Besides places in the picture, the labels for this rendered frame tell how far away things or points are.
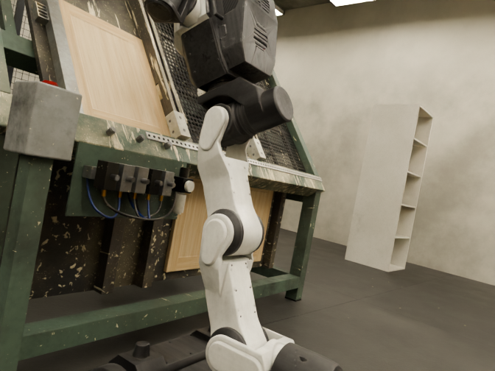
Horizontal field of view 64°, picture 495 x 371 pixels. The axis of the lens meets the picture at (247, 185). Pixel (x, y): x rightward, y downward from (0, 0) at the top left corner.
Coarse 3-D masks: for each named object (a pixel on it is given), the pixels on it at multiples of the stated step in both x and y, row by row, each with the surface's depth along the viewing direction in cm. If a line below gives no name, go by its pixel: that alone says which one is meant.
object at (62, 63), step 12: (48, 0) 147; (48, 12) 145; (60, 12) 149; (48, 24) 144; (60, 24) 146; (48, 36) 143; (60, 36) 143; (60, 48) 140; (60, 60) 138; (60, 72) 136; (72, 72) 140; (60, 84) 136; (72, 84) 137
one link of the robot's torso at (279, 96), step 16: (240, 80) 122; (208, 96) 129; (224, 96) 133; (240, 96) 121; (256, 96) 118; (272, 96) 116; (288, 96) 123; (240, 112) 122; (256, 112) 119; (272, 112) 117; (288, 112) 120; (256, 128) 122
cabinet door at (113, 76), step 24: (72, 24) 155; (96, 24) 167; (72, 48) 148; (96, 48) 160; (120, 48) 173; (96, 72) 154; (120, 72) 165; (144, 72) 179; (96, 96) 147; (120, 96) 158; (144, 96) 171; (120, 120) 151; (144, 120) 163
